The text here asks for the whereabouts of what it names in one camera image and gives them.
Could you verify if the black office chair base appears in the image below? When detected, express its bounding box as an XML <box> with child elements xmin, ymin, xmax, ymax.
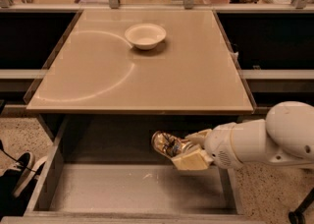
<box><xmin>288</xmin><ymin>188</ymin><xmax>314</xmax><ymax>224</ymax></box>

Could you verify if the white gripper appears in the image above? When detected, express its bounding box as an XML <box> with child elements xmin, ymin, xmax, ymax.
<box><xmin>171</xmin><ymin>123</ymin><xmax>242</xmax><ymax>171</ymax></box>

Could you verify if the beige counter cabinet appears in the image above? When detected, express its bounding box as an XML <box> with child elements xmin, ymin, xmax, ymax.
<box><xmin>26</xmin><ymin>9</ymin><xmax>256</xmax><ymax>115</ymax></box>

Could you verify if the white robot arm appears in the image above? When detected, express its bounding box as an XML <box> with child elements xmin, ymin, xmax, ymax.
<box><xmin>172</xmin><ymin>101</ymin><xmax>314</xmax><ymax>171</ymax></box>

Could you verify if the white bowl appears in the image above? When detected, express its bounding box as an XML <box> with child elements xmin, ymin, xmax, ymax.
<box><xmin>125</xmin><ymin>24</ymin><xmax>167</xmax><ymax>50</ymax></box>

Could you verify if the black and white sneaker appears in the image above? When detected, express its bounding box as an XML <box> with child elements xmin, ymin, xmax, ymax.
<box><xmin>8</xmin><ymin>151</ymin><xmax>47</xmax><ymax>198</ymax></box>

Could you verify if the crushed orange can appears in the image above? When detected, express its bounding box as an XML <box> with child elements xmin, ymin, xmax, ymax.
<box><xmin>151</xmin><ymin>131</ymin><xmax>193</xmax><ymax>158</ymax></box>

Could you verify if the open grey drawer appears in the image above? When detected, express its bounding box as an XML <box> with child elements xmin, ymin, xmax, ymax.
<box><xmin>3</xmin><ymin>115</ymin><xmax>263</xmax><ymax>224</ymax></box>

